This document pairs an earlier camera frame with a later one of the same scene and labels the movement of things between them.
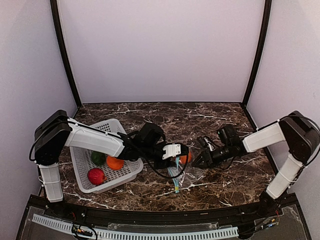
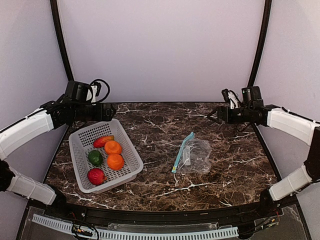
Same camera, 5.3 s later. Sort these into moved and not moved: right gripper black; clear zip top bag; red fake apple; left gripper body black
Moved: left gripper body black; right gripper black; clear zip top bag
Not moved: red fake apple
